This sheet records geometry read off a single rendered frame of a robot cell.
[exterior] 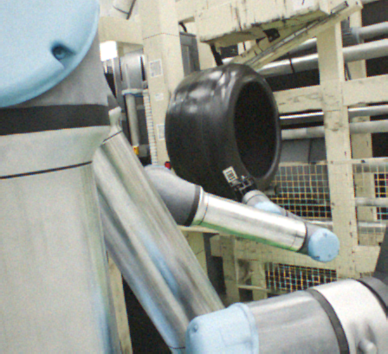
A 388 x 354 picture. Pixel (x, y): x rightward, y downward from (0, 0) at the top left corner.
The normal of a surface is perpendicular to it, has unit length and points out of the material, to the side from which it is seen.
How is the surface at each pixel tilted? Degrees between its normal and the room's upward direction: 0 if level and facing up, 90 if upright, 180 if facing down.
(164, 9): 90
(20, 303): 90
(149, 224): 82
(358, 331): 83
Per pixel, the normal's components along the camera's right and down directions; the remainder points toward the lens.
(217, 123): 0.11, -0.05
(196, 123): -0.59, -0.07
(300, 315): 0.02, -0.82
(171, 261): 0.52, -0.11
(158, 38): -0.58, 0.14
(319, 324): 0.08, -0.65
